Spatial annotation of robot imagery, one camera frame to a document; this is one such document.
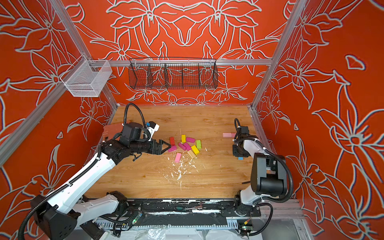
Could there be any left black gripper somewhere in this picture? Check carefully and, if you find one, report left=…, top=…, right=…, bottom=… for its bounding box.
left=130, top=137, right=172, bottom=155

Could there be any green block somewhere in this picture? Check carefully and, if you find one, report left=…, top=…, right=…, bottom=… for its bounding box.
left=196, top=140, right=202, bottom=150

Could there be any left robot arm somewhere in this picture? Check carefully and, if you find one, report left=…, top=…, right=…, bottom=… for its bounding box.
left=18, top=121, right=167, bottom=240

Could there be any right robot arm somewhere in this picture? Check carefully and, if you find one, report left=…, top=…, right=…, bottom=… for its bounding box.
left=233, top=122, right=294, bottom=212

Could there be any magenta block left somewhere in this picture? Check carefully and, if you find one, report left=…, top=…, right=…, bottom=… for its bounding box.
left=168, top=145, right=178, bottom=153

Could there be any pale pink block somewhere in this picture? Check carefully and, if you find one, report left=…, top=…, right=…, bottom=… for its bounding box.
left=175, top=153, right=182, bottom=163

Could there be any magenta block middle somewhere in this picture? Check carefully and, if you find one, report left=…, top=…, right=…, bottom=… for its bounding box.
left=178, top=143, right=187, bottom=151

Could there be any dark magenta block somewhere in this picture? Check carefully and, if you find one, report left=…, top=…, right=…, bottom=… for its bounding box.
left=184, top=143, right=192, bottom=151

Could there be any magenta block top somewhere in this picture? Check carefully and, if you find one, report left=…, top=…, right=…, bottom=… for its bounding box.
left=186, top=137, right=196, bottom=143

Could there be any natural wood block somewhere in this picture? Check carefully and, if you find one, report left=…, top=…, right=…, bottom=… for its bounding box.
left=187, top=150, right=197, bottom=159

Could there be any red plastic tool case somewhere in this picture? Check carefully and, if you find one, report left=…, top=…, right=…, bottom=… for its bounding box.
left=102, top=123, right=132, bottom=142

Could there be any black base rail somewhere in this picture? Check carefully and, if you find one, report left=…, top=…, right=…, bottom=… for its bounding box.
left=101, top=199, right=261, bottom=228

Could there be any black wire basket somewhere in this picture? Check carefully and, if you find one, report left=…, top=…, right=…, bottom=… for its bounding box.
left=128, top=58, right=219, bottom=90

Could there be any white wire basket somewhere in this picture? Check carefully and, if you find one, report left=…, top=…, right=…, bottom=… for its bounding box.
left=60, top=60, right=112, bottom=98

